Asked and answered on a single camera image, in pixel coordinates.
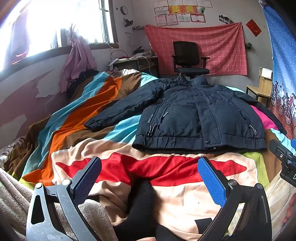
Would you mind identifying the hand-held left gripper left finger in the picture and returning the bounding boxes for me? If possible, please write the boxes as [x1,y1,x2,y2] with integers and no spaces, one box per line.
[26,157,109,241]

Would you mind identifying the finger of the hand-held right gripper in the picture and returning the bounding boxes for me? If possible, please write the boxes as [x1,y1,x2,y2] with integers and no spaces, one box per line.
[269,139,296,164]

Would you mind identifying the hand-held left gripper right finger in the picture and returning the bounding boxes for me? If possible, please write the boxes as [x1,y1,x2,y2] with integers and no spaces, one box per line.
[198,157,273,241]

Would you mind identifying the navy padded jacket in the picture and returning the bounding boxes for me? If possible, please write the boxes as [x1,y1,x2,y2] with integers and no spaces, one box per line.
[84,74,287,154]

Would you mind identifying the black clothes heap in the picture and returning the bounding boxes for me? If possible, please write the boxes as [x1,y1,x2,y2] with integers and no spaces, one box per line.
[67,70,100,99]

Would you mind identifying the person's right hand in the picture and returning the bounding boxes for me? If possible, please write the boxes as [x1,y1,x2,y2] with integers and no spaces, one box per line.
[285,204,296,223]

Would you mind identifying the cream striped cloth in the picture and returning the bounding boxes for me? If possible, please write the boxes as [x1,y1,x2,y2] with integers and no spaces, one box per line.
[264,174,296,235]

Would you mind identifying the colourful striped blanket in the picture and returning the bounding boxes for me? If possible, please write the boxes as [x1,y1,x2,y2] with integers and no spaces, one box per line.
[5,71,289,241]

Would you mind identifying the wooden chair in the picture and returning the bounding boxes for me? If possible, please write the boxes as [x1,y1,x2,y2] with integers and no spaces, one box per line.
[245,68,273,108]

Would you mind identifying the beige fleece blanket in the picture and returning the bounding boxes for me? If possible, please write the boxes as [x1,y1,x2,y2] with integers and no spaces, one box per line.
[0,168,116,241]

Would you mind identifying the blue printed curtain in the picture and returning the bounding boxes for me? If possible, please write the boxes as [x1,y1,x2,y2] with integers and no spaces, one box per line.
[258,0,296,139]

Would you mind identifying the pink hanging curtain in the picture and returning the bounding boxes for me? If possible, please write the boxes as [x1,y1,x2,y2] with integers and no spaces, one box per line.
[60,23,97,93]

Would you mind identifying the wooden desk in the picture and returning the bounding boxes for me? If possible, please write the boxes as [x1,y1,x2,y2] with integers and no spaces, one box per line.
[113,55,159,77]

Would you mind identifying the black office chair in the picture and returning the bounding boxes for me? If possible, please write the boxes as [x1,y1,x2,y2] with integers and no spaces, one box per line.
[171,41,210,80]

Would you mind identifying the stack of papers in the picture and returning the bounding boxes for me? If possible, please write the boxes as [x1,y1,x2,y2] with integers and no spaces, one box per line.
[128,51,153,59]

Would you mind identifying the window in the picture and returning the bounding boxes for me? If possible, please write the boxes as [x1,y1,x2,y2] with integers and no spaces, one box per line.
[0,0,119,71]

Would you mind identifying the pink checked wall cloth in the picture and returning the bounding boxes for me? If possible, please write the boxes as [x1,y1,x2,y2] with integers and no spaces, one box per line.
[144,22,247,76]

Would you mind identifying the red paper wall decoration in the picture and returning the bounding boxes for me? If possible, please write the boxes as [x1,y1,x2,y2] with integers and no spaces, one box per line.
[246,19,262,37]

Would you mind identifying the white cable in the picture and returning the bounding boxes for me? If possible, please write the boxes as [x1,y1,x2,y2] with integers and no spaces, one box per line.
[144,56,153,75]

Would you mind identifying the thin wire hoop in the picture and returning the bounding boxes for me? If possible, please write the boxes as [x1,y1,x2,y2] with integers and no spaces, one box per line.
[110,49,128,61]

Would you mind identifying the wall photos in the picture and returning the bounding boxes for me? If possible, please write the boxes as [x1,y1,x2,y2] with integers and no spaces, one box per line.
[218,14,234,25]

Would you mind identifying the group of wall certificates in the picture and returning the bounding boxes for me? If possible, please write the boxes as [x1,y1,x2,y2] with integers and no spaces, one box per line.
[153,0,213,27]

